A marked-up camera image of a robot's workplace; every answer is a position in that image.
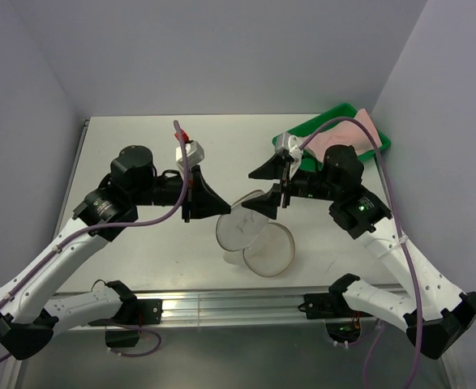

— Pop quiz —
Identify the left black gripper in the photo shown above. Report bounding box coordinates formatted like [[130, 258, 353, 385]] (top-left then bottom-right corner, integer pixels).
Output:
[[131, 165, 230, 223]]

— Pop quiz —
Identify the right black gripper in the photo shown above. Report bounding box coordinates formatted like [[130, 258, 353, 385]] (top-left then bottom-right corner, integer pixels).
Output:
[[242, 152, 340, 219]]

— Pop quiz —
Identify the pink bra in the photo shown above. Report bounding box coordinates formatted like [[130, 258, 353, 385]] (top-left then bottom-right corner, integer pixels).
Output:
[[304, 109, 383, 162]]

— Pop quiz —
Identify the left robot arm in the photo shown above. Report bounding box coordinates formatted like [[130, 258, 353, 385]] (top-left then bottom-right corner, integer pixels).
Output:
[[0, 141, 230, 361]]

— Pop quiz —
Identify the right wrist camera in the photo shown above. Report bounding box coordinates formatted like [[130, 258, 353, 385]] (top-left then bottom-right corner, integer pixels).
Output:
[[274, 132, 304, 160]]

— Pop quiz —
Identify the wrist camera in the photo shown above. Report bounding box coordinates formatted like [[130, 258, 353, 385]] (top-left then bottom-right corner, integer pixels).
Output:
[[274, 132, 304, 160], [175, 130, 205, 169]]

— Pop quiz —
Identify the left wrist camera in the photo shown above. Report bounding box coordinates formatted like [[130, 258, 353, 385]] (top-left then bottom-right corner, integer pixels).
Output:
[[175, 130, 205, 169]]

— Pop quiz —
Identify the aluminium table frame rail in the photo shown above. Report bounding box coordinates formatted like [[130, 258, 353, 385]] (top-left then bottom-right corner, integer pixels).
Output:
[[16, 285, 444, 331]]

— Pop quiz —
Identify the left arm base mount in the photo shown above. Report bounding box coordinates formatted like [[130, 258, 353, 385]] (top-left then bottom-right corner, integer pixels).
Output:
[[105, 299, 163, 349]]

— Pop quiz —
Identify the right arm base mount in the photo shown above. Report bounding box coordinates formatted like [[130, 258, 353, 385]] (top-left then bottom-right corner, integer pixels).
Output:
[[297, 293, 361, 344]]

